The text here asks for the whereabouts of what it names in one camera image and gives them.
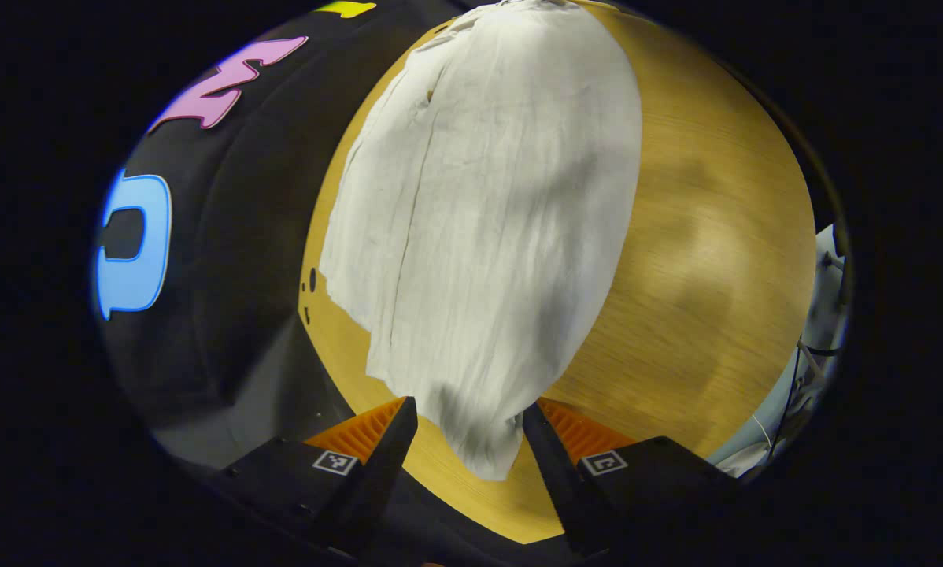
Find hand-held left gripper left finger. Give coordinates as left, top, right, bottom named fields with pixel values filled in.
left=218, top=396, right=420, bottom=556

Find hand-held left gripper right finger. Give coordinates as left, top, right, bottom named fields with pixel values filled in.
left=523, top=398, right=740, bottom=558

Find white jeans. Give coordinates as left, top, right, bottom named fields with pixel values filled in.
left=318, top=0, right=644, bottom=483

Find black backdrop cloth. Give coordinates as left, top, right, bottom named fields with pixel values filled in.
left=94, top=0, right=480, bottom=473

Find black cable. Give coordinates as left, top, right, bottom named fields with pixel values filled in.
left=771, top=335, right=842, bottom=461

